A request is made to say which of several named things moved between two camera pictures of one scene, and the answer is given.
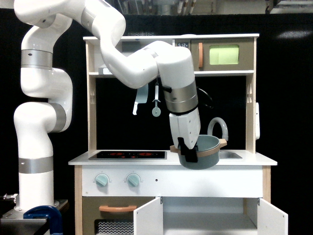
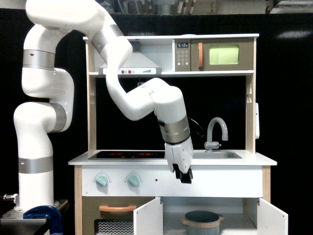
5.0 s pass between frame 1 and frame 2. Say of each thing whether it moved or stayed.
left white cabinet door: stayed
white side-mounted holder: stayed
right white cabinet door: stayed
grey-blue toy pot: moved
